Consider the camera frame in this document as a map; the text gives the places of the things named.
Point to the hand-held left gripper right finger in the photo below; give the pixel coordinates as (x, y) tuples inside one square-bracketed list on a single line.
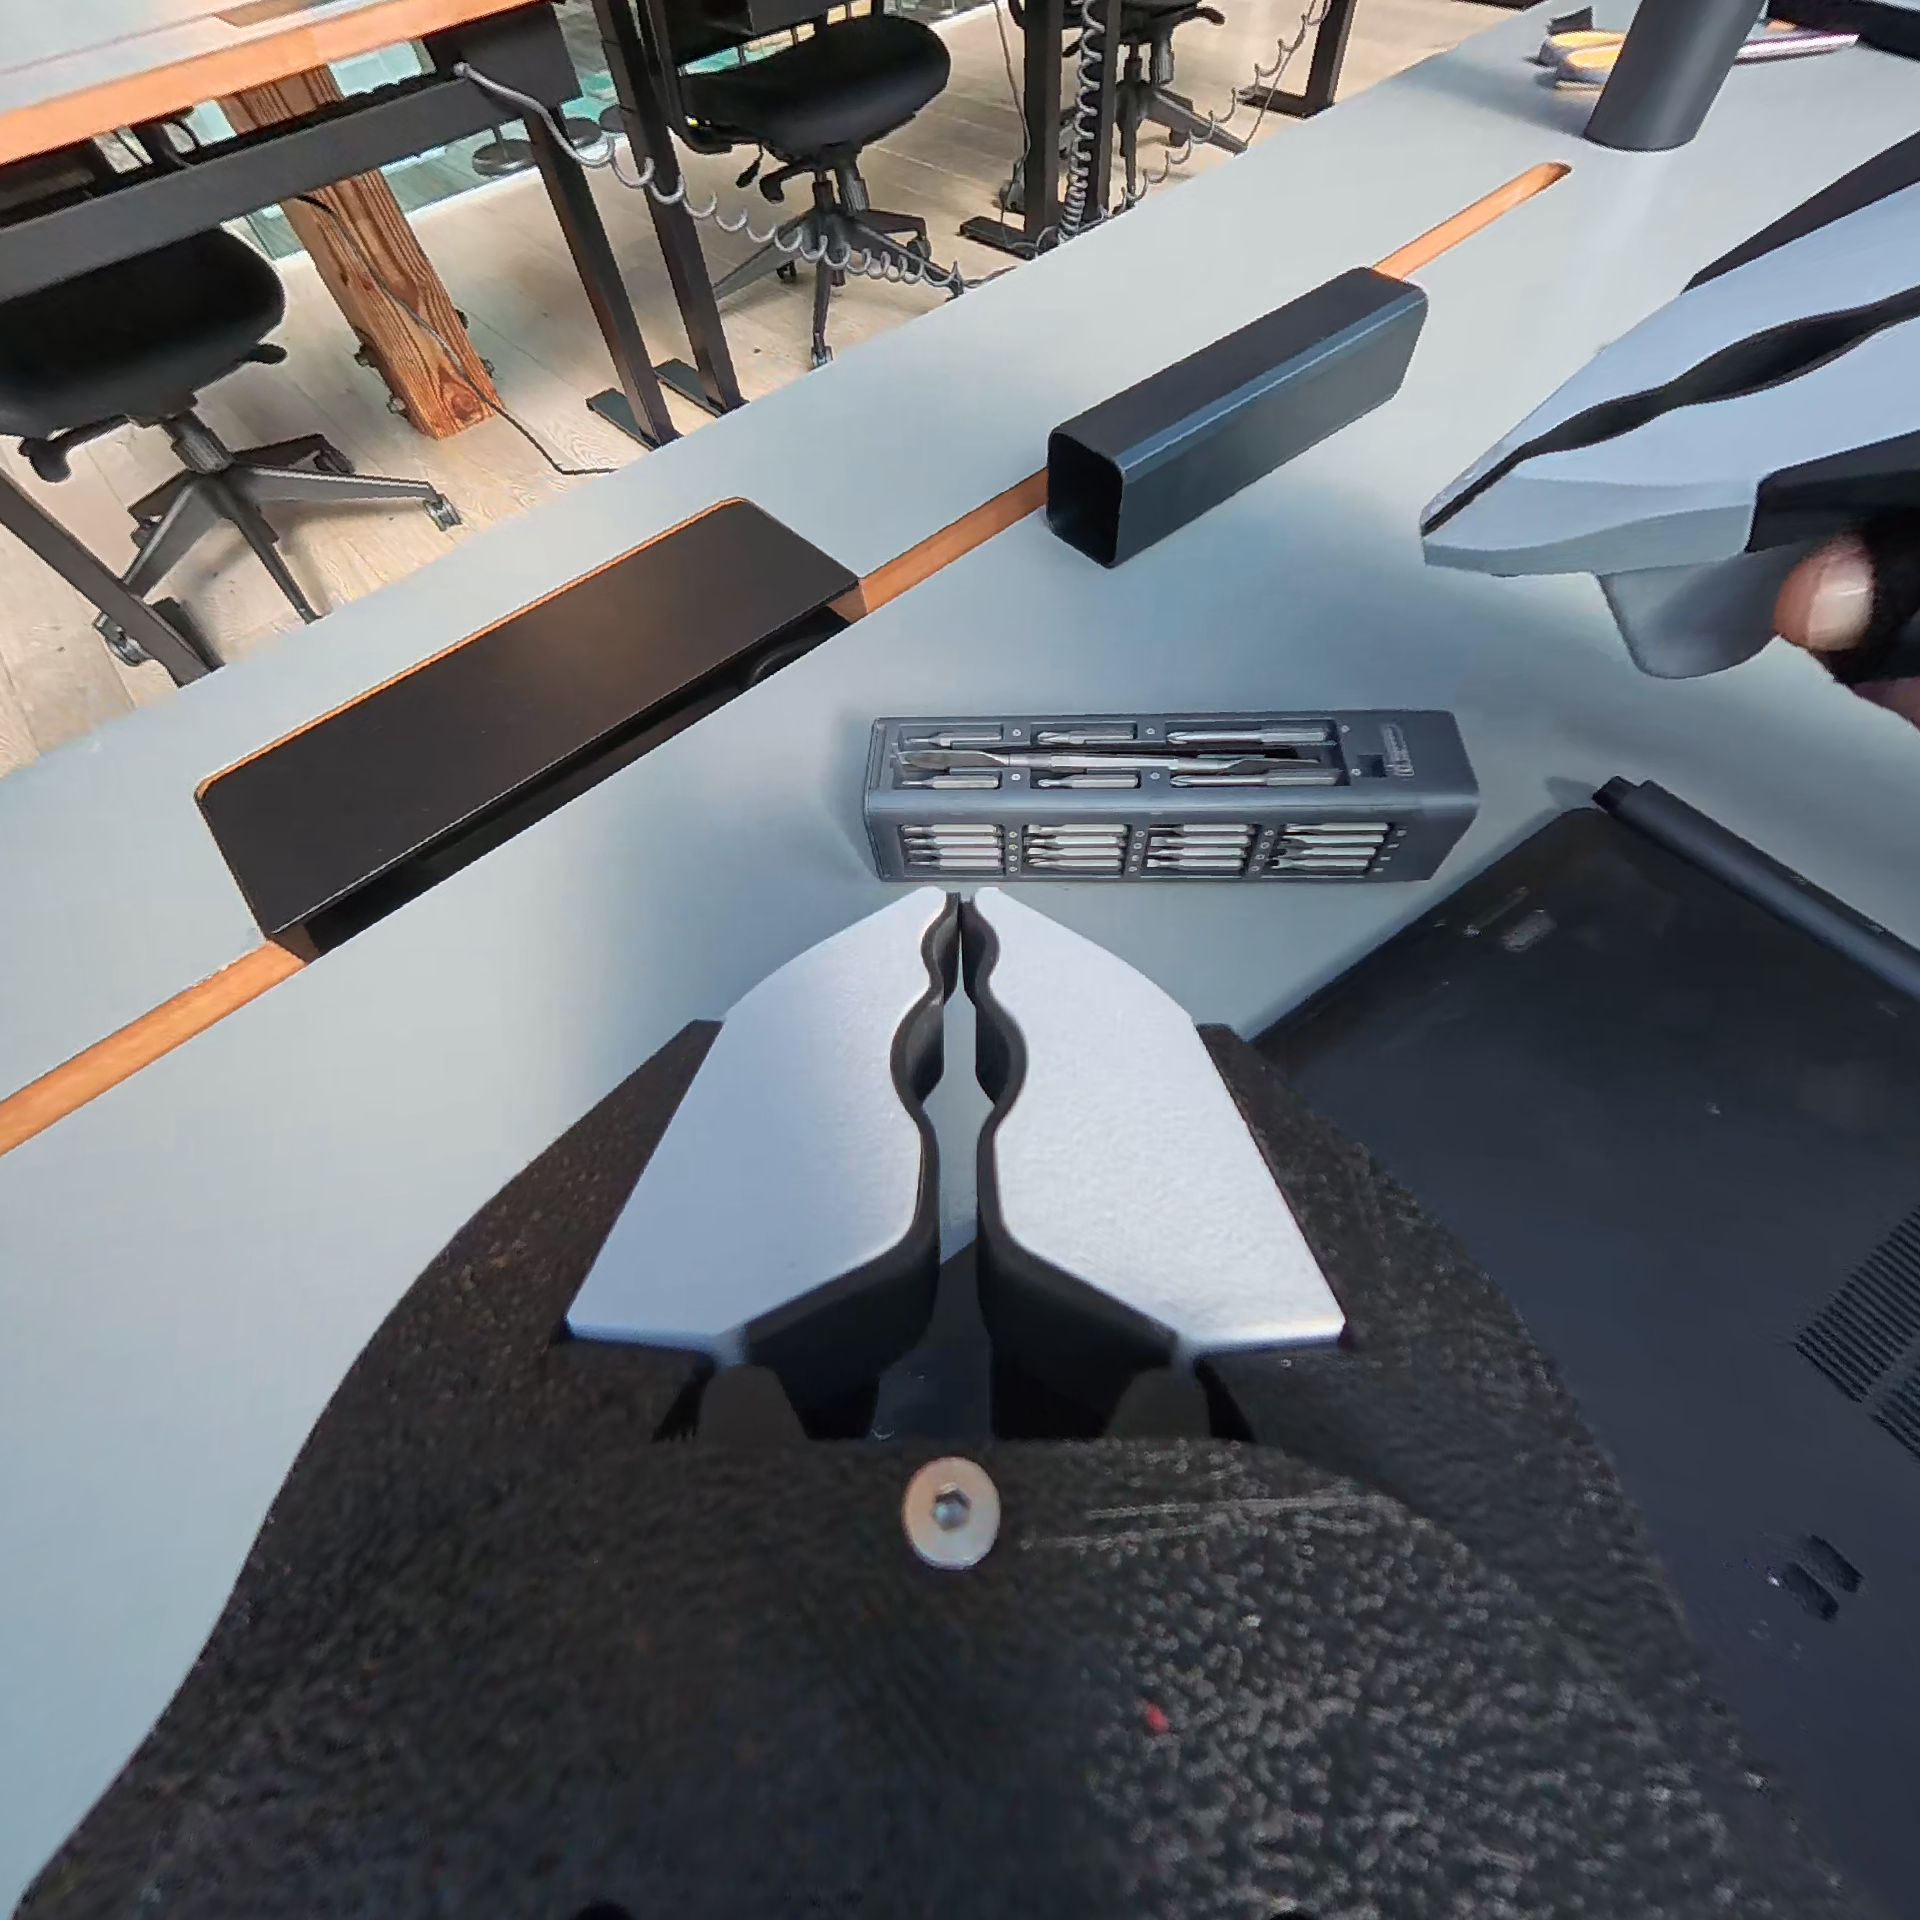
[(1171, 1185)]

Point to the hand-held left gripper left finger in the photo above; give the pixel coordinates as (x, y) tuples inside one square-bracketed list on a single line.
[(750, 1185)]

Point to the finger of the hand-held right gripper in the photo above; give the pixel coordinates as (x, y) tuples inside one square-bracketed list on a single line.
[(1622, 504), (1771, 300)]

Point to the grey screwdriver bit tray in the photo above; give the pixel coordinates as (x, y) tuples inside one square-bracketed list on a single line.
[(1424, 809)]

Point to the black laptop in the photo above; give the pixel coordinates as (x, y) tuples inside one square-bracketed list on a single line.
[(1575, 1125)]

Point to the steel pry tool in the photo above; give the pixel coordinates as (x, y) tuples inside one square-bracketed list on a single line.
[(1109, 765)]

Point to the black framed wooden desk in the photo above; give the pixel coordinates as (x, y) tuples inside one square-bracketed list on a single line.
[(300, 61)]

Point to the grey monitor stand pole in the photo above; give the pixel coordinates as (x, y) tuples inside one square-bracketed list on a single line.
[(1665, 76)]

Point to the set of steel screwdriver bits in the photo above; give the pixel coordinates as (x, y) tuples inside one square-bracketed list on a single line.
[(1079, 848)]

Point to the dark grey metal case sleeve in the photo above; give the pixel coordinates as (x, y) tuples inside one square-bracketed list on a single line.
[(1244, 405)]

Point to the black office chair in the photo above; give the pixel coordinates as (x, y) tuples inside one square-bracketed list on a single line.
[(136, 329), (811, 76)]

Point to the wooden post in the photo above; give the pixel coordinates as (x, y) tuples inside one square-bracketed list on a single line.
[(376, 270)]

